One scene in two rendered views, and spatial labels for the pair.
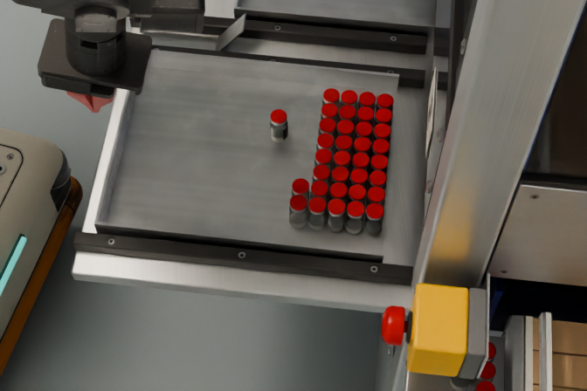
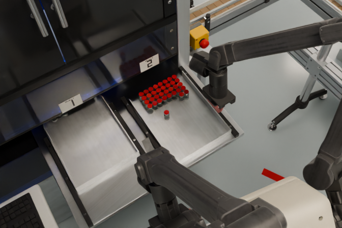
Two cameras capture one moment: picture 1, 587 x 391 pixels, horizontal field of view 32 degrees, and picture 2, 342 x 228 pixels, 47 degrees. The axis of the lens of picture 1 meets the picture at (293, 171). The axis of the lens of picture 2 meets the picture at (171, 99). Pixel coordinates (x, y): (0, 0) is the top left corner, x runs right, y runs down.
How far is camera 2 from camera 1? 137 cm
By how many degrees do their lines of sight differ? 57
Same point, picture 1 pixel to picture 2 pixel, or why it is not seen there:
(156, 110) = (184, 151)
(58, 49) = (226, 98)
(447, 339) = (202, 28)
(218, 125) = (176, 133)
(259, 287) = not seen: hidden behind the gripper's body
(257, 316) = not seen: hidden behind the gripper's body
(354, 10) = (110, 130)
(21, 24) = not seen: outside the picture
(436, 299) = (196, 34)
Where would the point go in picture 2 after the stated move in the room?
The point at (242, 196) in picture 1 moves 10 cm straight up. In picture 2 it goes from (191, 113) to (191, 99)
